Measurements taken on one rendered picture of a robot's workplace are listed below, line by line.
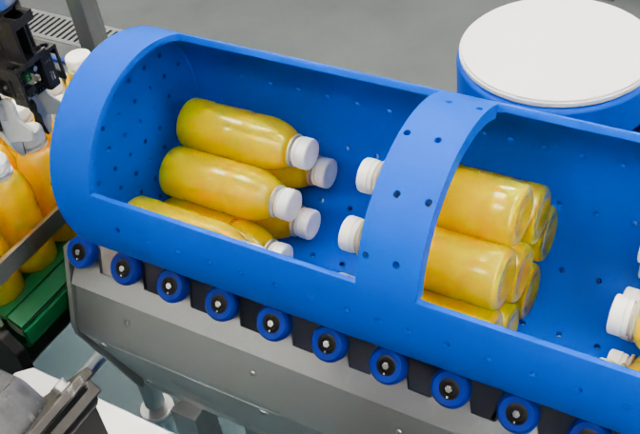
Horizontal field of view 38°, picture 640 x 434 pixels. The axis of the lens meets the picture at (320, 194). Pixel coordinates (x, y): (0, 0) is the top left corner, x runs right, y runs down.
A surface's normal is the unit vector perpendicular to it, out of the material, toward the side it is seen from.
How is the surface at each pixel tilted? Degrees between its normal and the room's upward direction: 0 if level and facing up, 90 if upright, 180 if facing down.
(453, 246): 14
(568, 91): 0
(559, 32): 0
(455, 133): 4
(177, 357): 71
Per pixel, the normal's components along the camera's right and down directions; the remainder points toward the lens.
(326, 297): -0.48, 0.59
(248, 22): -0.11, -0.75
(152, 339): -0.50, 0.33
